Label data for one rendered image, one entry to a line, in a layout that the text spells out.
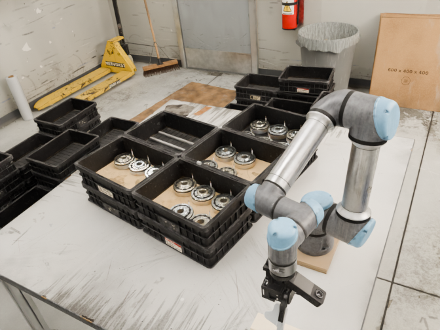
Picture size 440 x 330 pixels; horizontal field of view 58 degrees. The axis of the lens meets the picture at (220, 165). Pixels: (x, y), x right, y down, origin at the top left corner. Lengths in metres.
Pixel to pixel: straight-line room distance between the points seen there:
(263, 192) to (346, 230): 0.41
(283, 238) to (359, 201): 0.46
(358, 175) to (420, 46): 2.92
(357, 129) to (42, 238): 1.42
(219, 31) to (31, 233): 3.52
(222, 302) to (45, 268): 0.76
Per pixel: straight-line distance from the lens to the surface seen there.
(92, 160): 2.01
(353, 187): 1.36
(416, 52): 4.17
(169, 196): 1.76
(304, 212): 1.08
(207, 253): 1.53
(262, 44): 4.77
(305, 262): 1.58
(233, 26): 4.83
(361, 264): 1.64
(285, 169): 1.16
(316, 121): 1.25
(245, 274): 1.58
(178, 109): 2.73
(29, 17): 5.08
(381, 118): 1.22
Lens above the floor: 1.92
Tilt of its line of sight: 35 degrees down
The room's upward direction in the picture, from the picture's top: 7 degrees counter-clockwise
